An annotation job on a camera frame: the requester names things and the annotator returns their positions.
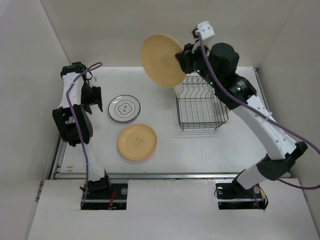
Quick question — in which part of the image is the cream white plate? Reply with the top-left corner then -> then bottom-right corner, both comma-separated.
174,84 -> 183,98

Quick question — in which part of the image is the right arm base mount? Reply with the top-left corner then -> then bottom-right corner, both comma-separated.
214,182 -> 269,210

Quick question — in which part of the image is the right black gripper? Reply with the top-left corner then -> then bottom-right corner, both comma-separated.
173,40 -> 218,89

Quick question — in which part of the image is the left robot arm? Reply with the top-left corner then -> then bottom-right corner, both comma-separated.
52,61 -> 113,199

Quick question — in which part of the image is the grey patterned plate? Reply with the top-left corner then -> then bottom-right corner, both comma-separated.
107,94 -> 141,124

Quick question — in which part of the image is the wire dish rack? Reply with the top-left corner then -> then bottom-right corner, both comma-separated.
175,73 -> 229,130

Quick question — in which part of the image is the tan yellow plate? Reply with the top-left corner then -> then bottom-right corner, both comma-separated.
141,33 -> 186,88

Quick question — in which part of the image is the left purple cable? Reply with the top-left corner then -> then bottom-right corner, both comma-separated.
65,61 -> 104,210

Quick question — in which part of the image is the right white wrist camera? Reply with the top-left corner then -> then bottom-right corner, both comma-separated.
191,20 -> 215,41

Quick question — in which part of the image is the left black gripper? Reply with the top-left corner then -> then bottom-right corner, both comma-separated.
80,81 -> 102,114

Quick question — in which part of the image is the orange yellow plate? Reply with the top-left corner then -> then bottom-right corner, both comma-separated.
118,124 -> 158,161

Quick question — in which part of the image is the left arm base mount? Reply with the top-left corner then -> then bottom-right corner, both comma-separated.
80,182 -> 128,211

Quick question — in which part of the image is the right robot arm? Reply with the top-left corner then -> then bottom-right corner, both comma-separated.
175,42 -> 308,197

